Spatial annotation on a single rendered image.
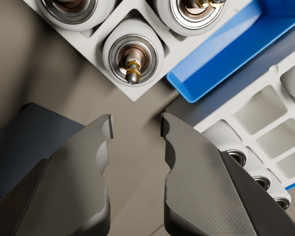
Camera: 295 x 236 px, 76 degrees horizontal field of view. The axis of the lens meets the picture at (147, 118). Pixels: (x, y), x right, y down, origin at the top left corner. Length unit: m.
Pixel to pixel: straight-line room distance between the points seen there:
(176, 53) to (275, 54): 0.22
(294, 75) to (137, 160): 0.55
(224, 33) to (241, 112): 0.22
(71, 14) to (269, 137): 0.59
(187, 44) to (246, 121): 0.29
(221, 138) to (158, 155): 0.35
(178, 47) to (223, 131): 0.21
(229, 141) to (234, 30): 0.31
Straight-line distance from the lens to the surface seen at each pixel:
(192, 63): 0.58
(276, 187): 0.64
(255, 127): 0.55
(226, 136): 0.45
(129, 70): 0.23
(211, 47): 0.59
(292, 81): 0.49
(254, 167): 0.53
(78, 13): 0.30
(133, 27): 0.30
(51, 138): 0.59
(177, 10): 0.30
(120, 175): 0.82
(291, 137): 0.65
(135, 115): 0.63
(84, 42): 0.38
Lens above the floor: 0.54
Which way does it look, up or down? 58 degrees down
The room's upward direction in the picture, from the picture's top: 175 degrees clockwise
